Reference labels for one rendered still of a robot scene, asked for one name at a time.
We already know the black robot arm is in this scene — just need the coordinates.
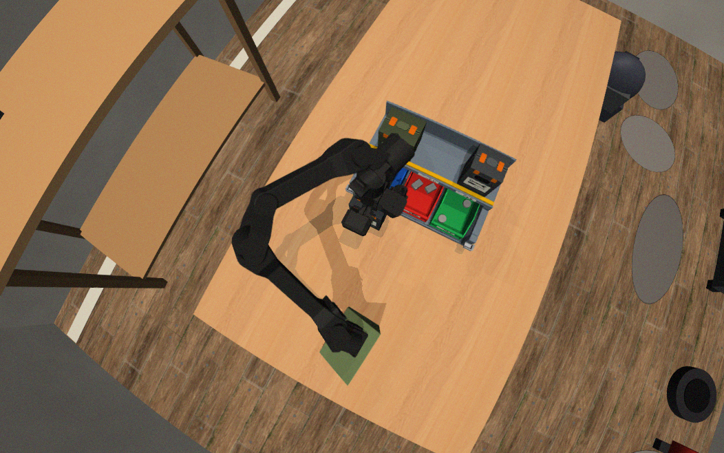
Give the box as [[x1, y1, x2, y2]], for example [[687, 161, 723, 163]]
[[232, 133, 415, 357]]

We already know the grey metal bin rack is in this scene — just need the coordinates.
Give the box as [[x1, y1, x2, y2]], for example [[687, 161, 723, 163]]
[[370, 101, 494, 251]]

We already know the blue bin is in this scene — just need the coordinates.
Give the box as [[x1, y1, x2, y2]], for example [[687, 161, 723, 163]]
[[390, 168, 409, 188]]

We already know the red open bin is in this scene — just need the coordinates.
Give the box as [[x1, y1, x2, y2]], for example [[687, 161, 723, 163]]
[[403, 172, 444, 222]]

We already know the yellow flat bar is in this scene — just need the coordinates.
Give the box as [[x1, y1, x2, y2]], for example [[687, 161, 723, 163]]
[[406, 162, 494, 206]]

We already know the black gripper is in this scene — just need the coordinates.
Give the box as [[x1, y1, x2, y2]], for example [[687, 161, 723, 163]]
[[341, 173, 395, 236]]

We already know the green open bin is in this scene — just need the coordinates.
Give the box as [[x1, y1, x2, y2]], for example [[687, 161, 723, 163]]
[[429, 188, 480, 240]]

